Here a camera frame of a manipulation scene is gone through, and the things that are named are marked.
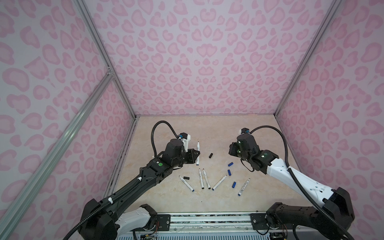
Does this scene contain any white marker blue end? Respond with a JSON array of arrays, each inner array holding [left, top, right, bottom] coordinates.
[[179, 176, 195, 192]]

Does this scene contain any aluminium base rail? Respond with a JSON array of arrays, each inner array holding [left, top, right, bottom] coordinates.
[[113, 210, 343, 240]]

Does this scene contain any white marker blue tip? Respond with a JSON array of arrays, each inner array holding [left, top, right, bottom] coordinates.
[[212, 175, 227, 191]]

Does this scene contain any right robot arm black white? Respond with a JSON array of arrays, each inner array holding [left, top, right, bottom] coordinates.
[[229, 132, 355, 240]]

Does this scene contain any white marker far right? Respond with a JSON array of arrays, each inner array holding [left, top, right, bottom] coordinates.
[[238, 178, 251, 197]]

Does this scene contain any white marker centre left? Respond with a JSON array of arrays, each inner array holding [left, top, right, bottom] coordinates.
[[199, 169, 205, 189]]

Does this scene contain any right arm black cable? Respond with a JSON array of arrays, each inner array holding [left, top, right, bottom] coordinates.
[[249, 125, 355, 240]]

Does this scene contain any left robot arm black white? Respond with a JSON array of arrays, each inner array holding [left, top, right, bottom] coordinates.
[[64, 139, 200, 240]]

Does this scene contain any aluminium frame strut diagonal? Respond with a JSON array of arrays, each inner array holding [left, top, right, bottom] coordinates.
[[1, 72, 115, 240]]

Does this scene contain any white marker centre right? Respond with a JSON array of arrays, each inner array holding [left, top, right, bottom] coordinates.
[[203, 169, 211, 190]]

